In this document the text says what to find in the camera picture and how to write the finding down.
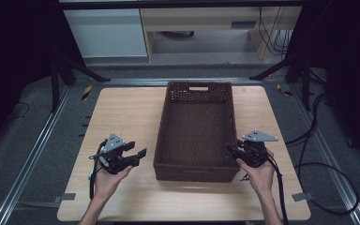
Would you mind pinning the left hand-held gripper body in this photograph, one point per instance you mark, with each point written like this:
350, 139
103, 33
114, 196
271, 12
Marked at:
114, 143

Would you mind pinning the dark round object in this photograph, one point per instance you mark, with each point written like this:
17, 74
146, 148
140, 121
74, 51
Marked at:
178, 34

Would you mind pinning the grey tape piece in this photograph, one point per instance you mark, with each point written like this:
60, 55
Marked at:
65, 197
303, 197

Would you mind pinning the black curtain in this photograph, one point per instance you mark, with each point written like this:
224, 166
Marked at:
12, 47
350, 62

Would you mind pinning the person's right hand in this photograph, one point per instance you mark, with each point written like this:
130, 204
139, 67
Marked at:
261, 178

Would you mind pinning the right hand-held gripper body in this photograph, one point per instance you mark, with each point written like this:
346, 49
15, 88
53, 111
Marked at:
258, 136

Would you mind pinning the white cabinet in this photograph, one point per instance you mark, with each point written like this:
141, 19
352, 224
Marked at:
106, 33

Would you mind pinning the yellow tape scrap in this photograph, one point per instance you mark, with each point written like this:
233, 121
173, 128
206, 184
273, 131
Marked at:
282, 90

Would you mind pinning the black metal stand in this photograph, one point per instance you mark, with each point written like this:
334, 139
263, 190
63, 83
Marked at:
306, 87
55, 87

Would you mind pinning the yellow black tape strip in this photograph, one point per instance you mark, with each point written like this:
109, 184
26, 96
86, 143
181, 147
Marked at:
86, 92

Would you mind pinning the brown woven basket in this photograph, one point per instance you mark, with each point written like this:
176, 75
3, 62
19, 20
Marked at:
197, 134

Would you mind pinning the metal floor rail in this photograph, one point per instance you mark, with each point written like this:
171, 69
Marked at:
331, 162
181, 82
34, 156

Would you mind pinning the person's left hand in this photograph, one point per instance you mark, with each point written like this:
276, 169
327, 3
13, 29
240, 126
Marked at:
104, 184

